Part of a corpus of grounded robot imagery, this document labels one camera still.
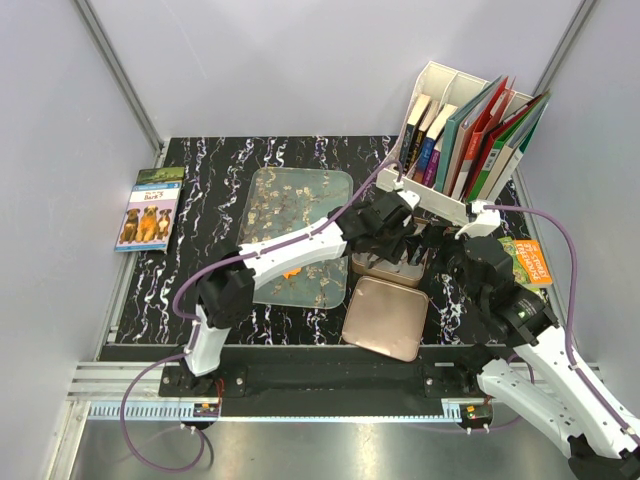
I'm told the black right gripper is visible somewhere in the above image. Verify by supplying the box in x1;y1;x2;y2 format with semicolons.
403;219;485;308

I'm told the rose gold tin lid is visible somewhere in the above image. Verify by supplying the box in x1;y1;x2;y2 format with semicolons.
341;276;429;362

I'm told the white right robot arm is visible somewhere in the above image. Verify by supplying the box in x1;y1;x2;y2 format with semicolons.
410;226;639;479

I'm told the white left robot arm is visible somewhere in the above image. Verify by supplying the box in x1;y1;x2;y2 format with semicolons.
180;189;420;396

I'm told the rose gold cookie tin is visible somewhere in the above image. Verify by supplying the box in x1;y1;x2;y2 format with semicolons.
350;238;426;288

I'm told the orange treehouse book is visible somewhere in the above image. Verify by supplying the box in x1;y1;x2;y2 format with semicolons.
498;237;553;289

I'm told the purple paperback book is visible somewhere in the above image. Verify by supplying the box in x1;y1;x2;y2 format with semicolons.
421;104;458;187

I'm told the orange fish shaped cookie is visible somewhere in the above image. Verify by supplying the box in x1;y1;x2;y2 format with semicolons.
283;268;302;279

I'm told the floral blossom serving tray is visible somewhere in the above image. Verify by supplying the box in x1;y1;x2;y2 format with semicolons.
237;167;353;309

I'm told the green hardcover book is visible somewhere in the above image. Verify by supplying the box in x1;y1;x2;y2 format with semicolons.
467;90;551;202

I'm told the red hardcover book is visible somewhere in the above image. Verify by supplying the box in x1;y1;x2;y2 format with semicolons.
450;76;515;200

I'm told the teal hardcover book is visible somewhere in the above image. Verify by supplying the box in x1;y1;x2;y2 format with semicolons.
434;73;506;196

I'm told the blue paperback book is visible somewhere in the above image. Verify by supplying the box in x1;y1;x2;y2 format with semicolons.
410;100;440;183

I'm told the black paperback book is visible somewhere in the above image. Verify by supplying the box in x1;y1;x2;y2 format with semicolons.
398;94;431;171

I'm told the white book organizer rack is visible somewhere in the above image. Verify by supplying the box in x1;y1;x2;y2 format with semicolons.
376;62;550;236

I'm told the green landscape book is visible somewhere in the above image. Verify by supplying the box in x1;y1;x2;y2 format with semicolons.
136;167;185;185

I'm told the dog picture book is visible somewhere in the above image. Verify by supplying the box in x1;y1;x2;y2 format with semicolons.
114;182;182;252

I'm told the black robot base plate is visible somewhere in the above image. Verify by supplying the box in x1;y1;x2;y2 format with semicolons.
159;346;485;419

